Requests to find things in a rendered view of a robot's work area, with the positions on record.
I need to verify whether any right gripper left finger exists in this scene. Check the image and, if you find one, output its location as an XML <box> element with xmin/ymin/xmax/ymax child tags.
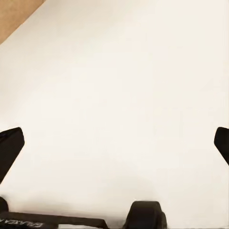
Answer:
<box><xmin>0</xmin><ymin>127</ymin><xmax>25</xmax><ymax>183</ymax></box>

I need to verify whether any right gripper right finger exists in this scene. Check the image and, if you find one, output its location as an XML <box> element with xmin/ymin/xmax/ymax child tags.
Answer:
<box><xmin>214</xmin><ymin>127</ymin><xmax>229</xmax><ymax>165</ymax></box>

